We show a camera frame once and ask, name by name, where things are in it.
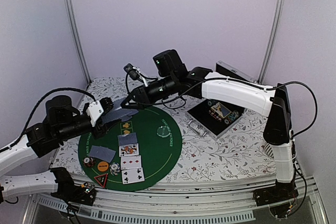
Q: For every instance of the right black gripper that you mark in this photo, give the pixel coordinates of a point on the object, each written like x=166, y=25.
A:
x=143, y=98

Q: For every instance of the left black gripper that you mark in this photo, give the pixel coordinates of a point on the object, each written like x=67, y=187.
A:
x=102, y=130

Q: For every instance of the blue backed cards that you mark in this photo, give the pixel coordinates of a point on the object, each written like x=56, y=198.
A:
x=118, y=113

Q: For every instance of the face down card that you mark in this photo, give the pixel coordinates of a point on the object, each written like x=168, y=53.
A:
x=127, y=139

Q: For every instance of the dark red chip stack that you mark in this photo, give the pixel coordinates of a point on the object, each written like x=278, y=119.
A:
x=89, y=162

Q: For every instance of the orange big blind button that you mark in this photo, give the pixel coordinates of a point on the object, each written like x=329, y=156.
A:
x=103, y=166

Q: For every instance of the face up diamonds card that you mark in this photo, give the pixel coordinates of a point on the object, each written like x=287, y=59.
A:
x=130, y=162

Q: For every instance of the red black triangular button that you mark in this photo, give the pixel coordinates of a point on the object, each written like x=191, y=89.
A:
x=102, y=179

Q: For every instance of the face up clubs card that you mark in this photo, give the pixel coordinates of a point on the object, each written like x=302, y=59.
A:
x=131, y=176

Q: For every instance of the row of poker chips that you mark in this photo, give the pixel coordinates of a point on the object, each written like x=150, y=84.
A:
x=211, y=102

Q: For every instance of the dealt cards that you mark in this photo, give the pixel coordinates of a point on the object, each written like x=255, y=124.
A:
x=96, y=152

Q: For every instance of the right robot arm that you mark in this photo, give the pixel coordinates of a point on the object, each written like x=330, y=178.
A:
x=203, y=83

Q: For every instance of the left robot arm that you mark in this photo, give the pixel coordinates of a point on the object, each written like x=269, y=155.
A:
x=62, y=123

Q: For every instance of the clear dealer button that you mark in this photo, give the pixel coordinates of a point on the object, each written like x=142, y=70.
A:
x=163, y=131

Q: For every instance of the round green poker mat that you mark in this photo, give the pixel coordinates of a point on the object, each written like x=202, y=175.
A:
x=159, y=155

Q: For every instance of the aluminium poker chip case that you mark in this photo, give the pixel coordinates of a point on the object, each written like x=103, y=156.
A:
x=205, y=122

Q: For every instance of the boxed card deck in case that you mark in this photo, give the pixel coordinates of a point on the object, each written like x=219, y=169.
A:
x=220, y=110

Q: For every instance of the front row poker chips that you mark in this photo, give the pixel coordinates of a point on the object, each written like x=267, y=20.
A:
x=231, y=118

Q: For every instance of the striped ceramic mug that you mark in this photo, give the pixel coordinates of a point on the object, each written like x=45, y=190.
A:
x=268, y=150

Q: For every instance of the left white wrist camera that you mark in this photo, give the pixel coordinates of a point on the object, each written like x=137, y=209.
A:
x=98, y=108

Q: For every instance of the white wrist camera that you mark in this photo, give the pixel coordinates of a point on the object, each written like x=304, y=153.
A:
x=98, y=108
x=135, y=73

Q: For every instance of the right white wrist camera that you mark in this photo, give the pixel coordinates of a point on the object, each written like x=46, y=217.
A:
x=135, y=73

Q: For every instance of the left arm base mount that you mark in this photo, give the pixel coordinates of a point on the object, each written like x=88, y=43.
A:
x=83, y=194

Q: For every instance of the left aluminium frame post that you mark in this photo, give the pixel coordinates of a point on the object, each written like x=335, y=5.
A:
x=76, y=39

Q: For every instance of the aluminium frame post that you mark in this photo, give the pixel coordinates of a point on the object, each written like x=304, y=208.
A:
x=271, y=40
x=76, y=39

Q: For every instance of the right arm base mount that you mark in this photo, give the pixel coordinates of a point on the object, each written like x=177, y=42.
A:
x=274, y=194

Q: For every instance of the right aluminium frame post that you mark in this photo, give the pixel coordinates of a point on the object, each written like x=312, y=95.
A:
x=271, y=40

